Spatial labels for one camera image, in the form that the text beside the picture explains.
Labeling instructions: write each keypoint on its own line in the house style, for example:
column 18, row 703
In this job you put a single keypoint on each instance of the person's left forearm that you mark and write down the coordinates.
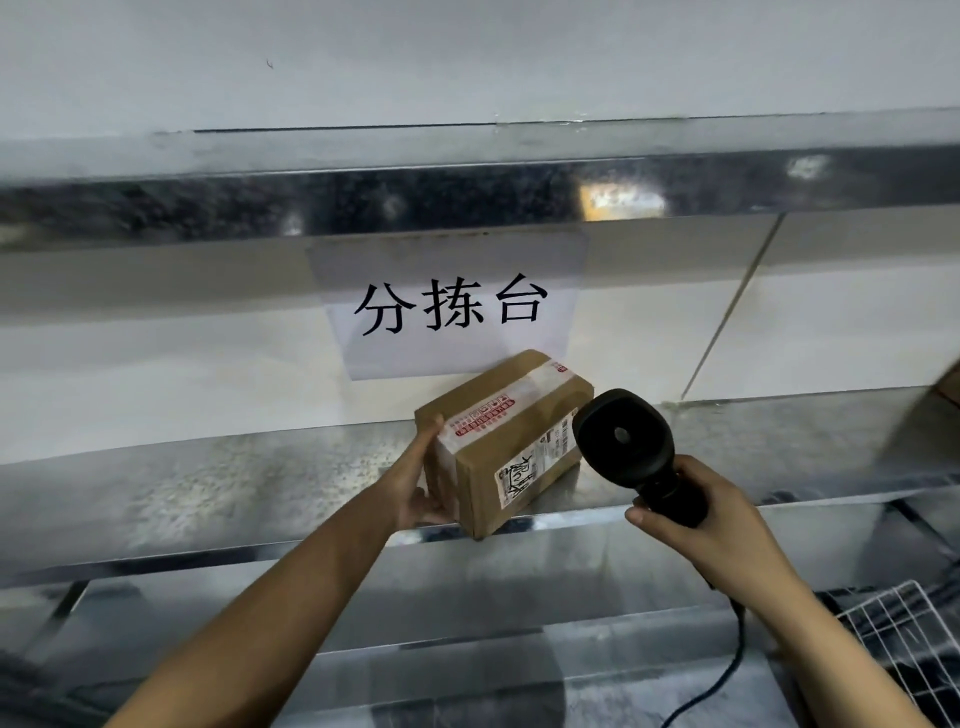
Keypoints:
column 262, row 637

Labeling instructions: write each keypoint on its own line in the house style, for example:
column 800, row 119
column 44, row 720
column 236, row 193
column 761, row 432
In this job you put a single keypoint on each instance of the person's right hand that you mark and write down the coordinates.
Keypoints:
column 735, row 540

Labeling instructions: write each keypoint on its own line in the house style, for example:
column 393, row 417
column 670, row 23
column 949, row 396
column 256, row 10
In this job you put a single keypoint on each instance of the person's right forearm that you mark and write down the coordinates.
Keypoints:
column 840, row 660

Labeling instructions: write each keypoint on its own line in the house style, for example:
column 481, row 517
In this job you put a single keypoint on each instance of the red stamp label cardboard box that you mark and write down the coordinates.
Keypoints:
column 480, row 487

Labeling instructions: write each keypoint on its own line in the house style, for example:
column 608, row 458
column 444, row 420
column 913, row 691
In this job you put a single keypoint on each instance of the white paper sign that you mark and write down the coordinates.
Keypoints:
column 450, row 255

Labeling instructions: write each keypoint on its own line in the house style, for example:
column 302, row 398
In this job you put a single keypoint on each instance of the black barcode scanner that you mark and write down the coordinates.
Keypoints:
column 622, row 431

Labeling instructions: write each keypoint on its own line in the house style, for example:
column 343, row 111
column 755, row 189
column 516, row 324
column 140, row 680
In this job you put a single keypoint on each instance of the metal shelving rack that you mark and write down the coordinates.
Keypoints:
column 225, row 202

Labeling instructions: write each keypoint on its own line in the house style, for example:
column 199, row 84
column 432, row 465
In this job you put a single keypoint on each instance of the person's left hand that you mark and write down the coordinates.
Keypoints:
column 416, row 495

